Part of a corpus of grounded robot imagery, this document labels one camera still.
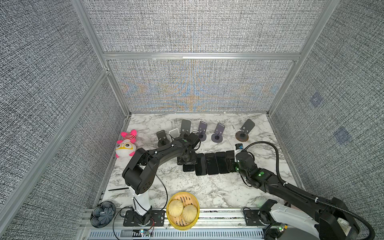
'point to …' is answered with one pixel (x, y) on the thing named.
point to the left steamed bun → (175, 207)
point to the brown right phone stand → (243, 135)
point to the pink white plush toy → (126, 146)
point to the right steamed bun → (189, 213)
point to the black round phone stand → (162, 140)
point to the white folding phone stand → (174, 133)
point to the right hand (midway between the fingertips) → (228, 158)
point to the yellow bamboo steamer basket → (178, 223)
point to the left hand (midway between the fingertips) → (191, 163)
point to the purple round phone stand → (202, 131)
